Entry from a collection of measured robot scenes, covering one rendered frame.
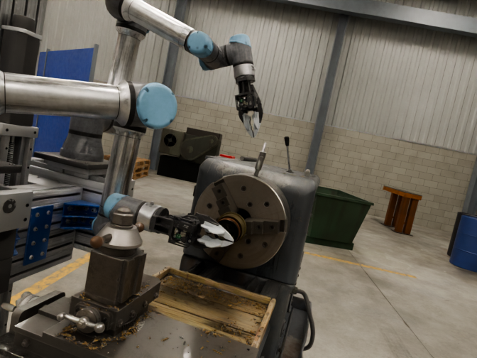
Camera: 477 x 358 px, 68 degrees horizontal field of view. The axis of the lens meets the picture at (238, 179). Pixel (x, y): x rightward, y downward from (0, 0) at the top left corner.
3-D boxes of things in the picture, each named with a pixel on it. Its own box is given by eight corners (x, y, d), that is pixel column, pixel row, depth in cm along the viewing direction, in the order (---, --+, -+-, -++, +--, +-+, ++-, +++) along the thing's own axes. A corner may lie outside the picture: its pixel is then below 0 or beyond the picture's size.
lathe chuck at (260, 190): (192, 243, 130) (216, 161, 126) (273, 275, 123) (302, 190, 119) (182, 249, 121) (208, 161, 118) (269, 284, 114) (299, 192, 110)
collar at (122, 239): (112, 231, 67) (115, 217, 67) (150, 243, 65) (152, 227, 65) (84, 241, 59) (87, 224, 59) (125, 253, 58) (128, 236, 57)
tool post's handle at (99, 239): (103, 241, 60) (105, 230, 59) (113, 244, 59) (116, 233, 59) (86, 248, 55) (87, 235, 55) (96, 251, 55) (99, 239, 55)
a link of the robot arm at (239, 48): (230, 42, 133) (252, 38, 131) (234, 72, 133) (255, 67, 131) (223, 35, 125) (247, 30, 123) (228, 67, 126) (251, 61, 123)
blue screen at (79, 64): (-19, 152, 793) (-5, 45, 770) (21, 155, 852) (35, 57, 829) (45, 197, 517) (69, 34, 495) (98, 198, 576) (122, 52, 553)
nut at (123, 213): (118, 221, 64) (121, 202, 64) (137, 226, 63) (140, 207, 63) (104, 224, 61) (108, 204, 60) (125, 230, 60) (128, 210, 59)
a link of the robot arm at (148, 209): (147, 226, 101) (154, 199, 100) (162, 231, 99) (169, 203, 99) (133, 230, 93) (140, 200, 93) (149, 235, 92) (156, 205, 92)
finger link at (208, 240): (225, 257, 88) (191, 246, 90) (231, 252, 93) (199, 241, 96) (228, 245, 87) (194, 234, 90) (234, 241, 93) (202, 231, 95)
